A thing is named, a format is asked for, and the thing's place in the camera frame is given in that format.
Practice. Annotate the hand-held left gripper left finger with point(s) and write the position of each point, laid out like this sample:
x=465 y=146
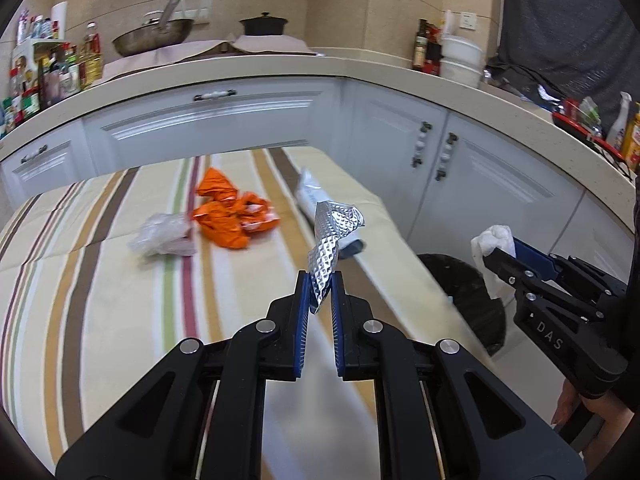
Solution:
x=302 y=330

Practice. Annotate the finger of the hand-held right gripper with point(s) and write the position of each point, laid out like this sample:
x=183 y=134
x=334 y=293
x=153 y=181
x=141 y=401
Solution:
x=535 y=259
x=510 y=270

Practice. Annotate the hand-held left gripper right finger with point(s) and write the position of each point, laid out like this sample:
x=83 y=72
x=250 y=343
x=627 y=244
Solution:
x=339 y=330

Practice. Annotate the white tissue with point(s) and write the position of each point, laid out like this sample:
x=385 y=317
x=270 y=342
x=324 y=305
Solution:
x=492 y=245

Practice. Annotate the trash bin with black bag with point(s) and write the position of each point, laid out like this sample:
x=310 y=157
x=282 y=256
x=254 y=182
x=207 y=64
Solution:
x=470 y=310

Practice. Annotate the silver foil wrapper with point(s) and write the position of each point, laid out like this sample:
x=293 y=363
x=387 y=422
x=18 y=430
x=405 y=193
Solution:
x=332 y=240

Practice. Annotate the person's right hand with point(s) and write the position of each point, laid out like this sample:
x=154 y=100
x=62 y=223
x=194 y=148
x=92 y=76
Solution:
x=612 y=420

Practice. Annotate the white kitchen cabinet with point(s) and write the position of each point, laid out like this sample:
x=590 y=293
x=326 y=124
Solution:
x=500 y=180

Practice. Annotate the white tube packet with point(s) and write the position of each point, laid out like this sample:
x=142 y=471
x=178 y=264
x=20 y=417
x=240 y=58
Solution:
x=306 y=195

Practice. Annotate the red dish rack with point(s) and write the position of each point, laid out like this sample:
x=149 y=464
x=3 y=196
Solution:
x=580 y=127

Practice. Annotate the orange crumpled wrapper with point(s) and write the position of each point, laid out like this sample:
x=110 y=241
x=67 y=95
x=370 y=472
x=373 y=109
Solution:
x=225 y=210

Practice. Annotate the green white packets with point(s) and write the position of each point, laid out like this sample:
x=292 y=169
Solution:
x=589 y=115

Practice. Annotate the white spray bottle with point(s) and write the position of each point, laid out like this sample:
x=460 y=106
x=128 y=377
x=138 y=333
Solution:
x=618 y=125

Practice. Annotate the yellow detergent bottle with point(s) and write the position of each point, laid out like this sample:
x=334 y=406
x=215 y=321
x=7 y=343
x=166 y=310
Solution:
x=633 y=135

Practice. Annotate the clear plastic bag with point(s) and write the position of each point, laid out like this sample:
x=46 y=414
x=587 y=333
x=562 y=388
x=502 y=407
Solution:
x=160 y=237

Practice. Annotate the striped tablecloth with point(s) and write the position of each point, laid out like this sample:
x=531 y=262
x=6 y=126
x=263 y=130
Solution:
x=125 y=310

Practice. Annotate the white lidded container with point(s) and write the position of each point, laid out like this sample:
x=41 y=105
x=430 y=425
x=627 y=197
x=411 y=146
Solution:
x=462 y=47
x=461 y=72

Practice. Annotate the red packets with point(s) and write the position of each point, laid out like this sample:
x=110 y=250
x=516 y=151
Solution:
x=434 y=57

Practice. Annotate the dark glass bottle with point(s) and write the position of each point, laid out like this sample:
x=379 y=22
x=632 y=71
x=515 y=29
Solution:
x=420 y=50

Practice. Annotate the beige stove cover cloth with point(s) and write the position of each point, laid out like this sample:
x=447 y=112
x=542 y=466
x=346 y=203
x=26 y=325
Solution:
x=200 y=52

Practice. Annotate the black pot with lid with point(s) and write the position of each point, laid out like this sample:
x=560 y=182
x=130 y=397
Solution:
x=264 y=26

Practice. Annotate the steel wok with spatula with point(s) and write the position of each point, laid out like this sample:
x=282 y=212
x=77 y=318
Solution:
x=150 y=40

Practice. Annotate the yellow cooking oil bottle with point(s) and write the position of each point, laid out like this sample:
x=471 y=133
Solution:
x=91 y=62

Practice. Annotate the cluster of condiment bottles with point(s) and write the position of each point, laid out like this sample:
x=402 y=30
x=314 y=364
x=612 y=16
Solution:
x=45 y=80

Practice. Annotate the paper towel roll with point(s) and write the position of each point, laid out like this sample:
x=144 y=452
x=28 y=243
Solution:
x=59 y=20

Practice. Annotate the white wall socket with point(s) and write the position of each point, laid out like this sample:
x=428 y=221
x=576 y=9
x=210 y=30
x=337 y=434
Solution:
x=467 y=20

